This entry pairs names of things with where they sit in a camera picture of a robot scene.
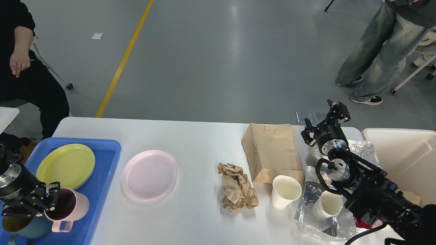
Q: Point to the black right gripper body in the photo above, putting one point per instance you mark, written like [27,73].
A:
[330,137]

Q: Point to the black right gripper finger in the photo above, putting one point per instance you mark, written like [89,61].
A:
[311,133]
[337,114]

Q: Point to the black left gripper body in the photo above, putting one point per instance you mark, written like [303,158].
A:
[20,188]

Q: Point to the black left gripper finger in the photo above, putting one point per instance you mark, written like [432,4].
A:
[45,197]
[16,211]

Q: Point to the pink ribbed mug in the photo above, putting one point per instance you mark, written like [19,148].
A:
[71,206]

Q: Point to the pink plate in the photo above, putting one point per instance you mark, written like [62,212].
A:
[149,176]

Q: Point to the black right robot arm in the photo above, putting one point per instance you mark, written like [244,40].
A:
[369,194]

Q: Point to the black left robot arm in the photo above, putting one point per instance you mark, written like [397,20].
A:
[6,158]

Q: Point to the seated person's hand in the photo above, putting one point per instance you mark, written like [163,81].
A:
[19,61]

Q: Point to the metal floor plates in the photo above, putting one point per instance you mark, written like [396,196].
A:
[314,117]

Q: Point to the teal mug yellow inside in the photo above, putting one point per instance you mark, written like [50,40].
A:
[32,228]

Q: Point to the yellow plate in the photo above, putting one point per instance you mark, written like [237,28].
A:
[70,165]

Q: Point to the crumpled aluminium foil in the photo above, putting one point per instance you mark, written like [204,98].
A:
[364,149]

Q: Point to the brown paper bag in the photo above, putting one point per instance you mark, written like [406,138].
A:
[271,151]

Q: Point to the blue plastic tray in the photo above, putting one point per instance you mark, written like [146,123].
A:
[107,153]

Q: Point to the person in faded jeans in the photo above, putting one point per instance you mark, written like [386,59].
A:
[393,33]

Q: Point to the white paper cup in plastic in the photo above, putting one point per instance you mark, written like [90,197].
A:
[327,205]

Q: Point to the clear plastic wrap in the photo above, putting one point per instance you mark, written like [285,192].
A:
[337,228]

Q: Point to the beige plastic bin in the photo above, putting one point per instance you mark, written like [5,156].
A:
[409,158]

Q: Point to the crumpled brown paper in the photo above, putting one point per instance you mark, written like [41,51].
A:
[238,191]

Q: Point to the white office chair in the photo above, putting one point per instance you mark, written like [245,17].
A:
[426,48]

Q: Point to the chair leg with caster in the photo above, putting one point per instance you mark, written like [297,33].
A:
[69,86]

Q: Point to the person in black clothes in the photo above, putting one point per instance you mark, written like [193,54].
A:
[23,75]

